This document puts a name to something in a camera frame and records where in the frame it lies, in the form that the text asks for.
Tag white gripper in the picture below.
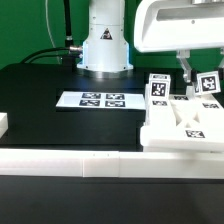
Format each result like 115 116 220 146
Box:
134 0 224 83

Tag white chair back part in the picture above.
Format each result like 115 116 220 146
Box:
140 82 224 152

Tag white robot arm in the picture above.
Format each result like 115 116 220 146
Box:
79 0 224 82

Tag white tag sheet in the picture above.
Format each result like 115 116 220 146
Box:
56 91 145 110

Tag black cable bundle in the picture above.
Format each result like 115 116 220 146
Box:
20 0 84 65

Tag white thin cable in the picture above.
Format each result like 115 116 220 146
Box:
45 0 63 65

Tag white U-shaped obstacle frame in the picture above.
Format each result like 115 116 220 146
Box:
0 112 224 179

